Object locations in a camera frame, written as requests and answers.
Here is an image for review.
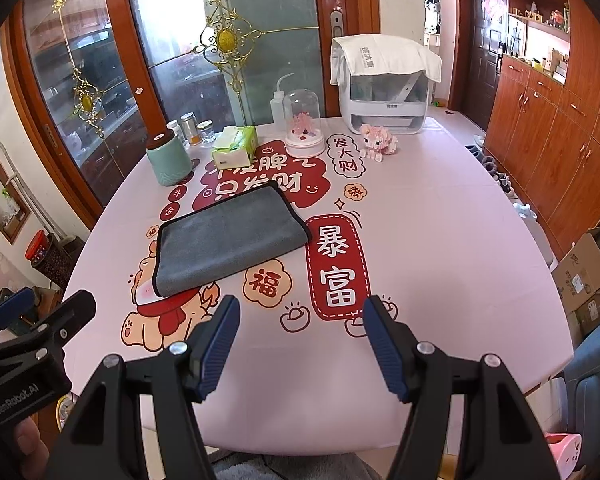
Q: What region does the purple and grey towel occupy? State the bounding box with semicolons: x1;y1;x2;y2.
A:
152;180;312;297

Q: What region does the person left hand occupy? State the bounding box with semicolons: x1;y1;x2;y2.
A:
12;417;50;480

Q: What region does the red basket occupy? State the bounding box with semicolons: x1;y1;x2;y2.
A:
24;230;50;263

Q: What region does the blue chair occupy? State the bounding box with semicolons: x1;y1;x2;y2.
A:
560;326;600;469

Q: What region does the cardboard box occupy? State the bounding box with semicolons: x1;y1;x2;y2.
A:
552;228;600;342

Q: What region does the green ceramic jar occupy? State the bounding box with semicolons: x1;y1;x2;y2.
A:
146;130;193;186

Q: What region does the white lidded jar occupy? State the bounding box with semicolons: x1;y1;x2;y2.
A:
166;120;188;148

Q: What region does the small glass jar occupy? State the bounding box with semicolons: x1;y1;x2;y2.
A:
197;119;215;145

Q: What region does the glass jar metal lid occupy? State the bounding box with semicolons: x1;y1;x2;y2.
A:
180;112;201;146

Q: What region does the green tissue pack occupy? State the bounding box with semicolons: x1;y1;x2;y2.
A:
211;126;258;170

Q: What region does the pink printed tablecloth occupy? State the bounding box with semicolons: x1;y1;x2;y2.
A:
66;118;573;454

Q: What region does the glass sliding door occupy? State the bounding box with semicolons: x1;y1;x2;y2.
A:
0;0;380;226

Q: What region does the glass dome ornament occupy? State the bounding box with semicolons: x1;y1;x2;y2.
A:
284;89;325;159

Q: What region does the white squeeze bottle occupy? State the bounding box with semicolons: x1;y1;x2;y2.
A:
270;73;294;133

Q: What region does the pink plush toy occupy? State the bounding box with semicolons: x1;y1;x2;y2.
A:
360;124;399;162

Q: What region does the white plastic appliance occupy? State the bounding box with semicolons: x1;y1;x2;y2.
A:
338;70;432;134

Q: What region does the white cloth cover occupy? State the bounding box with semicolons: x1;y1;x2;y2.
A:
330;34;442;86

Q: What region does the dark wooden entrance door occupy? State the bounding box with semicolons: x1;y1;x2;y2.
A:
462;0;506;130

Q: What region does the wooden cabinet wall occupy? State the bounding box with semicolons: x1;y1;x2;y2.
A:
484;0;600;257

